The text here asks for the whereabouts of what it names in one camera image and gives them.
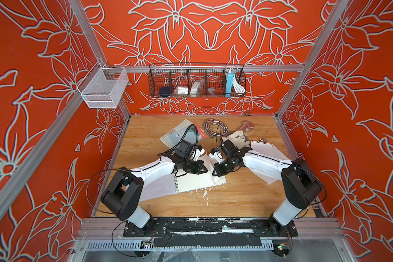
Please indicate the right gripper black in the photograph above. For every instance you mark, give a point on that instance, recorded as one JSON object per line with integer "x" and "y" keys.
{"x": 219, "y": 172}

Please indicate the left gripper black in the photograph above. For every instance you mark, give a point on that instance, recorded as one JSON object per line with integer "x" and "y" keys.
{"x": 199, "y": 164}

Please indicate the white sticker picture notebook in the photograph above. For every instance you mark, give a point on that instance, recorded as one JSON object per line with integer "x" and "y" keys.
{"x": 169, "y": 184}

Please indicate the teal steno notes notebook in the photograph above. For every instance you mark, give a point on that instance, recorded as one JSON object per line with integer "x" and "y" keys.
{"x": 198, "y": 131}

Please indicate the torn white notebook page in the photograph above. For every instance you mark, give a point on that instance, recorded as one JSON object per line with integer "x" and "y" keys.
{"x": 267, "y": 169}

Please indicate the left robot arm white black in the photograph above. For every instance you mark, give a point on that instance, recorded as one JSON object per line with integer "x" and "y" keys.
{"x": 123, "y": 192}

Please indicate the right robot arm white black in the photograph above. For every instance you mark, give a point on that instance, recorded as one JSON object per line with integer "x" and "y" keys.
{"x": 301, "y": 186}

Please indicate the beige work glove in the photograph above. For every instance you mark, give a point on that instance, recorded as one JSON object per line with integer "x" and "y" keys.
{"x": 238, "y": 139}

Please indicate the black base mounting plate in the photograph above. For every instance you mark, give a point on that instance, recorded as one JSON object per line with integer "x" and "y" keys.
{"x": 205, "y": 232}

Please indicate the clear plastic bag in basket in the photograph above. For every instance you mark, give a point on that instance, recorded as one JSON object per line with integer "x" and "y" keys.
{"x": 197, "y": 88}

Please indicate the white small box in basket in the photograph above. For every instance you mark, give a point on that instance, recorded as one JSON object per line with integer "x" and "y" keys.
{"x": 181, "y": 91}

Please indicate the dark round object in basket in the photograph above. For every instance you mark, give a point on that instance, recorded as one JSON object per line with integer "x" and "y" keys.
{"x": 165, "y": 92}

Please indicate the light blue box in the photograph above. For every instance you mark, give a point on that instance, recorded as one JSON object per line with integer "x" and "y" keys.
{"x": 229, "y": 82}

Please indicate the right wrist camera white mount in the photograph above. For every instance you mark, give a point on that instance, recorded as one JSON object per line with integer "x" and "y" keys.
{"x": 215, "y": 156}

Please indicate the black wire wall basket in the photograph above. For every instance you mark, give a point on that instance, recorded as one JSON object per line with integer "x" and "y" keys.
{"x": 185, "y": 74}

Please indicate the white wire basket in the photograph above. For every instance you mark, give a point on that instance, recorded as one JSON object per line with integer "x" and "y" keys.
{"x": 102, "y": 93}

